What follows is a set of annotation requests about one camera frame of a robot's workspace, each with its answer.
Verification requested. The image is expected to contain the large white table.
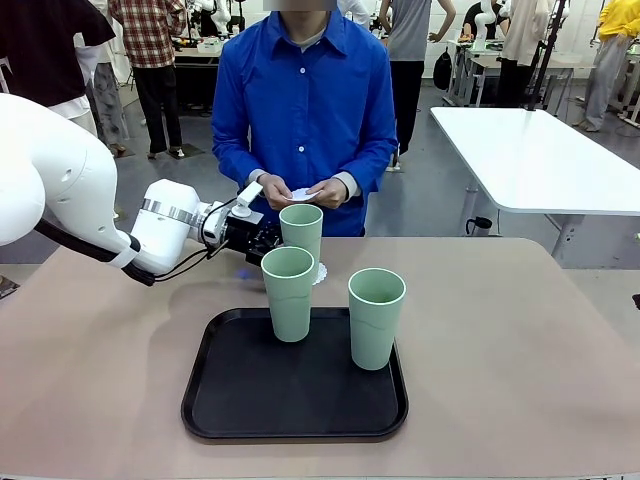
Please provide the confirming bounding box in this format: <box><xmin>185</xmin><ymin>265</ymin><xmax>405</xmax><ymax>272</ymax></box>
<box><xmin>429</xmin><ymin>106</ymin><xmax>640</xmax><ymax>271</ymax></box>

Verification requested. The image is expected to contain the person in grey patterned trousers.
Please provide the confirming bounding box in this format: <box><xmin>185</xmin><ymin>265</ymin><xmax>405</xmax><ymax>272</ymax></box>
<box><xmin>74</xmin><ymin>29</ymin><xmax>131</xmax><ymax>156</ymax></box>

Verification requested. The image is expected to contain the tall pale green cup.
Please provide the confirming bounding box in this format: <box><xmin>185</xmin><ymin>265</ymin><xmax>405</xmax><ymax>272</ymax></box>
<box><xmin>260</xmin><ymin>246</ymin><xmax>316</xmax><ymax>344</ymax></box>
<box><xmin>347</xmin><ymin>268</ymin><xmax>407</xmax><ymax>372</ymax></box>
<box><xmin>278</xmin><ymin>203</ymin><xmax>325</xmax><ymax>287</ymax></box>

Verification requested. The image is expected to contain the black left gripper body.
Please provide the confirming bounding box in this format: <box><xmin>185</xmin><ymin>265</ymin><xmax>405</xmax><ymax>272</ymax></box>
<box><xmin>226</xmin><ymin>213</ymin><xmax>266</xmax><ymax>254</ymax></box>

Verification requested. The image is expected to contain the person in yellow top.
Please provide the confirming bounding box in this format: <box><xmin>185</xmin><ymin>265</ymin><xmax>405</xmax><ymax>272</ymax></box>
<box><xmin>572</xmin><ymin>0</ymin><xmax>640</xmax><ymax>134</ymax></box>

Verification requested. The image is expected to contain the person in plaid shirt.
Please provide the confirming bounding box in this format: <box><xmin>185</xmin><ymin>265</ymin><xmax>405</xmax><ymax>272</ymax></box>
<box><xmin>107</xmin><ymin>0</ymin><xmax>187</xmax><ymax>160</ymax></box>

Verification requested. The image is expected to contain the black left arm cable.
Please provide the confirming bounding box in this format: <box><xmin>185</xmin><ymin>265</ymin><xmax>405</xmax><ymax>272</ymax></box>
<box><xmin>34</xmin><ymin>197</ymin><xmax>239</xmax><ymax>287</ymax></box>

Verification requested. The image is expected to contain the person's right forearm blue sleeve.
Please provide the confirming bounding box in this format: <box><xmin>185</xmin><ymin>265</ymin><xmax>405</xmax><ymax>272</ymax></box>
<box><xmin>212</xmin><ymin>139</ymin><xmax>271</xmax><ymax>194</ymax></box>

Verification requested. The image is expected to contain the person in grey shirt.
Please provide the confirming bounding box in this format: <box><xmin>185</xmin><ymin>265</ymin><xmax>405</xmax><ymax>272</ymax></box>
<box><xmin>379</xmin><ymin>0</ymin><xmax>459</xmax><ymax>169</ymax></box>

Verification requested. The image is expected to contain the person's left forearm blue sleeve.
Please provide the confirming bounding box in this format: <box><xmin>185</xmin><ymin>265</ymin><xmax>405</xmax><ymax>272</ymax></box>
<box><xmin>332</xmin><ymin>144</ymin><xmax>400</xmax><ymax>199</ymax></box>

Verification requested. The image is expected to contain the black tripod pole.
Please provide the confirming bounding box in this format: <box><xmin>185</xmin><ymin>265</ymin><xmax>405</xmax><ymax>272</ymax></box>
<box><xmin>524</xmin><ymin>0</ymin><xmax>571</xmax><ymax>112</ymax></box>

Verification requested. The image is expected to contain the person's left hand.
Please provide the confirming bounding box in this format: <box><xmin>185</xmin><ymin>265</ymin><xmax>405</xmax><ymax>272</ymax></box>
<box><xmin>304</xmin><ymin>177</ymin><xmax>350</xmax><ymax>210</ymax></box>

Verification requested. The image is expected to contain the person in blue shirt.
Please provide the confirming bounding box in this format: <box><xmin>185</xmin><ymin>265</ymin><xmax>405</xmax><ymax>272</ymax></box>
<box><xmin>210</xmin><ymin>0</ymin><xmax>400</xmax><ymax>239</ymax></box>

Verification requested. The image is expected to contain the person in beige coat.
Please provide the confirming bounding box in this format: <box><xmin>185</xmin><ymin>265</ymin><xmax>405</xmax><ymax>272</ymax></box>
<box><xmin>497</xmin><ymin>0</ymin><xmax>551</xmax><ymax>109</ymax></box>

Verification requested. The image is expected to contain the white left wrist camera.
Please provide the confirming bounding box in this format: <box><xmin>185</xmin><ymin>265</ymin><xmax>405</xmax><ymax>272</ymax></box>
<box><xmin>234</xmin><ymin>182</ymin><xmax>264</xmax><ymax>219</ymax></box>

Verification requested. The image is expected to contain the black hanging bag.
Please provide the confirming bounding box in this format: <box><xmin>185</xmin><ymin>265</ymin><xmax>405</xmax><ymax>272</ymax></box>
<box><xmin>432</xmin><ymin>47</ymin><xmax>454</xmax><ymax>92</ymax></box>

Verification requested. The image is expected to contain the black plastic serving tray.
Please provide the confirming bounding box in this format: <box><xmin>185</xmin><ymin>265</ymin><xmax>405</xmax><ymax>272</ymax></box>
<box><xmin>180</xmin><ymin>307</ymin><xmax>410</xmax><ymax>444</ymax></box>

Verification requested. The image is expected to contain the person's right hand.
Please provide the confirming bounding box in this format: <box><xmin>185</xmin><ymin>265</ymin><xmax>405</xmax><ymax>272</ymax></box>
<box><xmin>257</xmin><ymin>173</ymin><xmax>294</xmax><ymax>212</ymax></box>

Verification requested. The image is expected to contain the person in black top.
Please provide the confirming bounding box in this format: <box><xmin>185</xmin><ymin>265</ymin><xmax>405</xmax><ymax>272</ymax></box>
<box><xmin>0</xmin><ymin>0</ymin><xmax>117</xmax><ymax>146</ymax></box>

